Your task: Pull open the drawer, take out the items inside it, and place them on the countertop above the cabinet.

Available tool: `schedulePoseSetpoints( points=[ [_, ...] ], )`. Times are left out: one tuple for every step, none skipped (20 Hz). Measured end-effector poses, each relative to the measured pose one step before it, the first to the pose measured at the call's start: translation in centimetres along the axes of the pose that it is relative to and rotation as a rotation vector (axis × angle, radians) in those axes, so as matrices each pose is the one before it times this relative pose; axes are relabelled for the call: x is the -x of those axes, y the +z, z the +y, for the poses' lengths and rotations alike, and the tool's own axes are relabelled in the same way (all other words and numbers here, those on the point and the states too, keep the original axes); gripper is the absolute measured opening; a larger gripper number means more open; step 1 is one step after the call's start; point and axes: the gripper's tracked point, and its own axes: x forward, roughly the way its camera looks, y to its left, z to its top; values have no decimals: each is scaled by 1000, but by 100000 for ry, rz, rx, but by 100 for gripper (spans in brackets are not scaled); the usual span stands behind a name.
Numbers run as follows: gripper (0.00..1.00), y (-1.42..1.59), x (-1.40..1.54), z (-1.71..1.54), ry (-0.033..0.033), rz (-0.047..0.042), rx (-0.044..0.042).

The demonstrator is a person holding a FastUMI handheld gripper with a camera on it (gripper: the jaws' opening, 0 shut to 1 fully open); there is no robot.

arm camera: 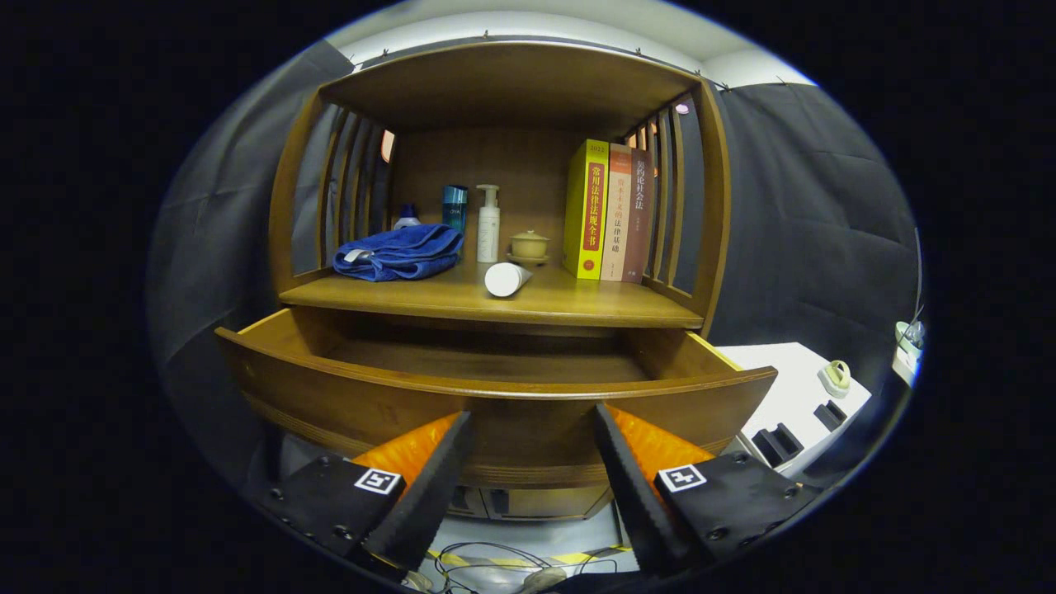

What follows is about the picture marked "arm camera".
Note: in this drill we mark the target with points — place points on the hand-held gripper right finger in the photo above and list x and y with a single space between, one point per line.
639 495

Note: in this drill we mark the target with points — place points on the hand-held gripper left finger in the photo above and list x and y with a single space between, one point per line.
429 495

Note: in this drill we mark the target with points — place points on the wooden drawer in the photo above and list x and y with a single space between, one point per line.
536 429

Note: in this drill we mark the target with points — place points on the white green cleanser tube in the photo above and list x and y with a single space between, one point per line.
503 280

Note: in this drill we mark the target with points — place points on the white drawer unit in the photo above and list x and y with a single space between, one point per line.
784 379

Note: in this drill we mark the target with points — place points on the wooden cabinet with slatted sides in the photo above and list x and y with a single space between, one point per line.
503 82

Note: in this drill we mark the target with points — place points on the yellowish tape roll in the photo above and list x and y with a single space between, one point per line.
833 378

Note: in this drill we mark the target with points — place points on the blue folded towel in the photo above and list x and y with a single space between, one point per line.
400 252

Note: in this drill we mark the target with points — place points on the beige saucer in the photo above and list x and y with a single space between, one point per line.
540 260

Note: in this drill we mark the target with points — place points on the orange white book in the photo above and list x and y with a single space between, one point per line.
617 231

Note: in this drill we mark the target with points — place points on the beige lidded teacup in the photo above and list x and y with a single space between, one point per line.
530 245

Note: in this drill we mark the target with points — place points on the white pump bottle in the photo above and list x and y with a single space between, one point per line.
488 231

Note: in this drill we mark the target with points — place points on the brown book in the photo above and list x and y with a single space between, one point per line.
637 223

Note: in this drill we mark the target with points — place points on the small white blue-capped bottle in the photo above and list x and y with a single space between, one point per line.
407 220

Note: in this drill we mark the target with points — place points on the yellow book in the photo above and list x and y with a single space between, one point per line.
575 214

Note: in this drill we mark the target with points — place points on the teal bottle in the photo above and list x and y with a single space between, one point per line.
454 206

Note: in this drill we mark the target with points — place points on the white desk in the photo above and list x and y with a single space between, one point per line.
907 351

